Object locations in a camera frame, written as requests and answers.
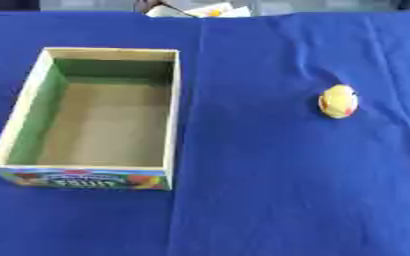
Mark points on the white bag with yellow item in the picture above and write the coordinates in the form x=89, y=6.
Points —
x=200, y=11

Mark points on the open cardboard box green inside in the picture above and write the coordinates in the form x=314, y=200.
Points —
x=109, y=126

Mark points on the yellow red toy fruit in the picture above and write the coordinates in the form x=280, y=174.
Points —
x=338, y=101

